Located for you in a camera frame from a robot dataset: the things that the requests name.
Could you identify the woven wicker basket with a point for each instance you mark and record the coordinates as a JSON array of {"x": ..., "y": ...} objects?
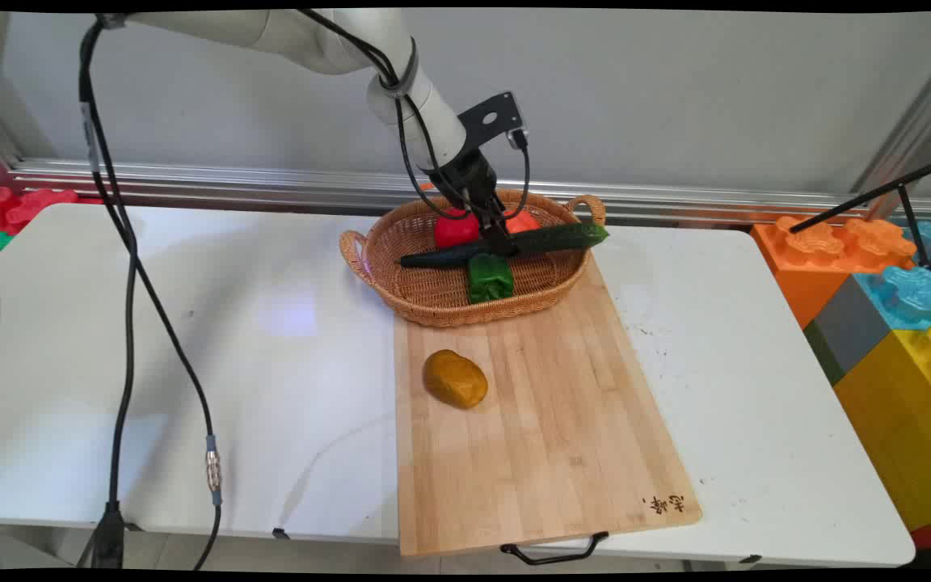
[{"x": 433, "y": 295}]

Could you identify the yellow-brown potato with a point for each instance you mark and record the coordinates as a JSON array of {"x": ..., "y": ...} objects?
[{"x": 455, "y": 379}]

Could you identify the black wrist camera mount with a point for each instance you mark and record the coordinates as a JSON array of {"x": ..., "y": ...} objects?
[{"x": 491, "y": 120}]

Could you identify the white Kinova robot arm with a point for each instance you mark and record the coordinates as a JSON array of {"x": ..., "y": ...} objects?
[{"x": 304, "y": 36}]

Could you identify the dark green cucumber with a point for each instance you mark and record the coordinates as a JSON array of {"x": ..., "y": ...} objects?
[{"x": 562, "y": 237}]

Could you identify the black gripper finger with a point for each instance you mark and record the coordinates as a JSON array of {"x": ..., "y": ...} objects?
[
  {"x": 475, "y": 218},
  {"x": 503, "y": 236}
]

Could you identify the orange foam block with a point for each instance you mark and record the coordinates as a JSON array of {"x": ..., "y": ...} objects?
[{"x": 805, "y": 267}]

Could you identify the green bell pepper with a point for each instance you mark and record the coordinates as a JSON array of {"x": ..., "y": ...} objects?
[{"x": 489, "y": 279}]

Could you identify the horizontal aluminium frame rail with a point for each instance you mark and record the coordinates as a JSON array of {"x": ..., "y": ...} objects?
[{"x": 271, "y": 184}]

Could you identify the green foam piece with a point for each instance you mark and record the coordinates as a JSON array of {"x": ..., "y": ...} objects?
[{"x": 3, "y": 240}]

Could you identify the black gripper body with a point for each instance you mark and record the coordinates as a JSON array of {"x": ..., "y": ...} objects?
[{"x": 465, "y": 176}]

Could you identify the diagonal aluminium frame post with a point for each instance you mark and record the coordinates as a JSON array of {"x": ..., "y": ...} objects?
[{"x": 918, "y": 121}]

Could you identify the red tomato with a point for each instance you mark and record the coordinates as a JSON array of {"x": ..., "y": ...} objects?
[{"x": 453, "y": 230}]

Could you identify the small red foam block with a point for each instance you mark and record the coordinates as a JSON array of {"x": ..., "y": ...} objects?
[{"x": 926, "y": 537}]

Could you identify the black tripod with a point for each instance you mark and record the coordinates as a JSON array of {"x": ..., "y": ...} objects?
[{"x": 878, "y": 194}]

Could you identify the wooden cutting board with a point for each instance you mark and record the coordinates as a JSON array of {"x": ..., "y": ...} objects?
[{"x": 546, "y": 420}]

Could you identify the orange tomato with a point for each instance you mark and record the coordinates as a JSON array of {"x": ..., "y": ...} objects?
[{"x": 524, "y": 221}]

